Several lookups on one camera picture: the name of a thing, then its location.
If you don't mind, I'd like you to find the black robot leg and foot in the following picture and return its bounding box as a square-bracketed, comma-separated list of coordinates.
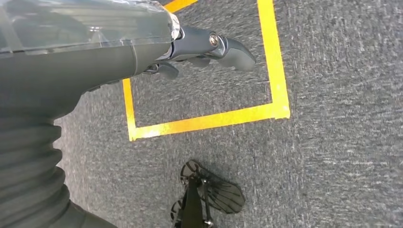
[170, 160, 246, 228]

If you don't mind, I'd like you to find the yellow floor tape square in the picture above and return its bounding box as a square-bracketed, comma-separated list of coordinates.
[122, 0, 291, 142]

